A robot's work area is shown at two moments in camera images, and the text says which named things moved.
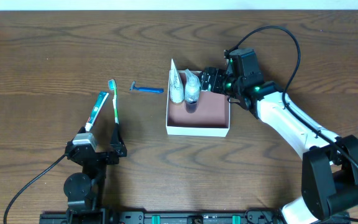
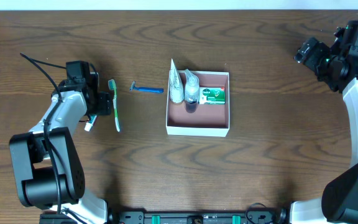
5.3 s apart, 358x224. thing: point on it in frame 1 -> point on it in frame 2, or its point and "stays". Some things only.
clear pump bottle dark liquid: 191,91 stays
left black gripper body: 101,156 -> 105,103
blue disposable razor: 153,89 stays
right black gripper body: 207,80 -> 309,53
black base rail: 250,216 stays
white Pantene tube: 176,92 stays
